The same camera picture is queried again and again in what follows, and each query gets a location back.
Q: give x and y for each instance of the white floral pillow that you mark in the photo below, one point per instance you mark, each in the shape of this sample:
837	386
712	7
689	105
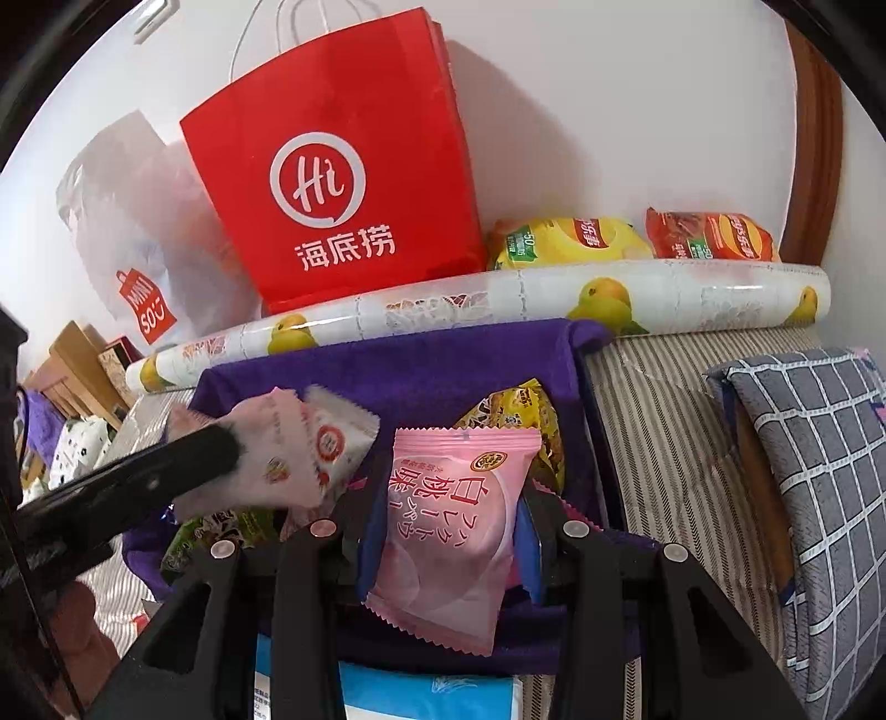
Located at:
79	450

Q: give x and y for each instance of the white plastic shopping bag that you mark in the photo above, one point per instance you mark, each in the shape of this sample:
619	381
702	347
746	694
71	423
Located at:
138	228

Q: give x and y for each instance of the purple towel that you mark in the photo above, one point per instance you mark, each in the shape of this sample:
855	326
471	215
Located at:
415	367

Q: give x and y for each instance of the blue tissue box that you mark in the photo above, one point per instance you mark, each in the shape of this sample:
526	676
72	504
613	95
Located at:
415	692

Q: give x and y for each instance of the person's left hand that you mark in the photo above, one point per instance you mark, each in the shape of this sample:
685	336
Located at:
86	630

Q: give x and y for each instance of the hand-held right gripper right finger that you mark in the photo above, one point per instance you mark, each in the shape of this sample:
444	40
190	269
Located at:
529	547

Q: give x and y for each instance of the green snack packet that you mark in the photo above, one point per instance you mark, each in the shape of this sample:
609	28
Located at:
221	529

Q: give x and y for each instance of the wooden door frame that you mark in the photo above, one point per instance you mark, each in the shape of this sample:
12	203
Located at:
810	152

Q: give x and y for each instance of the fruit print paper roll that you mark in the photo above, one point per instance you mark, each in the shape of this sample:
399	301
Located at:
484	298

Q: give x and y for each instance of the red paper bag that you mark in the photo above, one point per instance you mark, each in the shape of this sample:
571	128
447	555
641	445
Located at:
332	173

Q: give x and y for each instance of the red chips bag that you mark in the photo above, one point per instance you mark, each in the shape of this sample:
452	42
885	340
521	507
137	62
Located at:
713	235

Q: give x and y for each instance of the yellow chips bag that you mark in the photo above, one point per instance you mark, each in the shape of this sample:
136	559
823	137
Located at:
567	239

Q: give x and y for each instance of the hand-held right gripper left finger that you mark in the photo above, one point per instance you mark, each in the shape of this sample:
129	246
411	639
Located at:
370	533

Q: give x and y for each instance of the patterned kraft book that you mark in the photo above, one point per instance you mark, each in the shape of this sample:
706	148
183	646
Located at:
118	363

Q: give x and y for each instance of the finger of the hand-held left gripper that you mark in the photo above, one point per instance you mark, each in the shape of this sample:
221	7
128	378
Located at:
138	478

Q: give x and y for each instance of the wooden headboard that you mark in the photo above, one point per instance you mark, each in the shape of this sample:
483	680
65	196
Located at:
62	367

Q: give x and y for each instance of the grey checked pillow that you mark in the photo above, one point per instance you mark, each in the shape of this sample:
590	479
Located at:
824	484

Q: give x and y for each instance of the pink peach snack packet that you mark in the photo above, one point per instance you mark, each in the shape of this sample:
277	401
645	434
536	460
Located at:
450	526

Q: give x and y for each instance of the yellow snack packet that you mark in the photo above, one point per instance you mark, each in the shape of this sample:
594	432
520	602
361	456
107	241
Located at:
526	422

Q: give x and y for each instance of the white snack packet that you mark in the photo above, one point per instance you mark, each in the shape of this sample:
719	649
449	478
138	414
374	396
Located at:
291	443

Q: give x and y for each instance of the red box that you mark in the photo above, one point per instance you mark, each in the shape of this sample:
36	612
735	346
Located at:
124	343

